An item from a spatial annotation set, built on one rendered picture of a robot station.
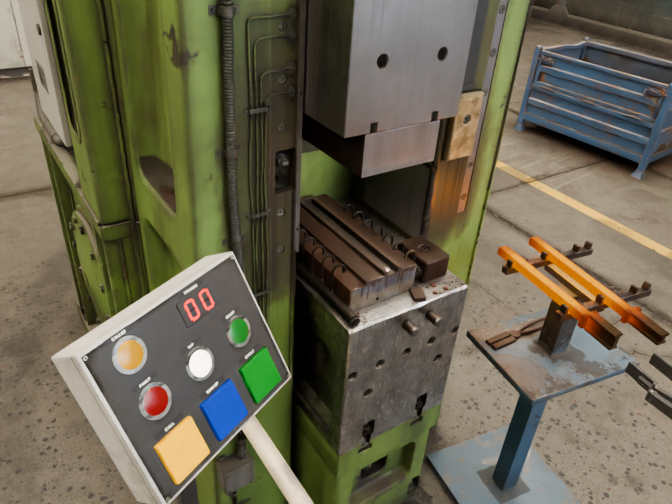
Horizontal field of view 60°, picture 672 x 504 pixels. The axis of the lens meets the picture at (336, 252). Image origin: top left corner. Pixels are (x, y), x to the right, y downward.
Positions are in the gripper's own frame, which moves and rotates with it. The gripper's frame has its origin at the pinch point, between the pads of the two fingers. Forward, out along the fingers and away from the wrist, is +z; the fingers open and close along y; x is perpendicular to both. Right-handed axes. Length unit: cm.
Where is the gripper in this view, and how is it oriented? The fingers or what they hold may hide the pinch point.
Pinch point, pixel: (650, 370)
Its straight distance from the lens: 145.8
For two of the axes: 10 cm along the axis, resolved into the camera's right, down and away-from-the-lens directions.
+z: -4.2, -5.2, 7.4
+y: 9.1, -1.9, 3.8
